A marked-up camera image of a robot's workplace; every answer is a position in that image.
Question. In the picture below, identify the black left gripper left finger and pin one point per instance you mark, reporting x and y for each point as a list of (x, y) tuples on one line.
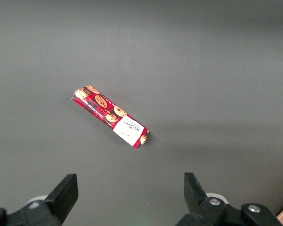
[(63, 200)]

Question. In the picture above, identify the red cookie box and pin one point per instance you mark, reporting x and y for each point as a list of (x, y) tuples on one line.
[(103, 110)]

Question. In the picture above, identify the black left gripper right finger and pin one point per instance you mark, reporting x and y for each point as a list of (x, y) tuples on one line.
[(198, 202)]

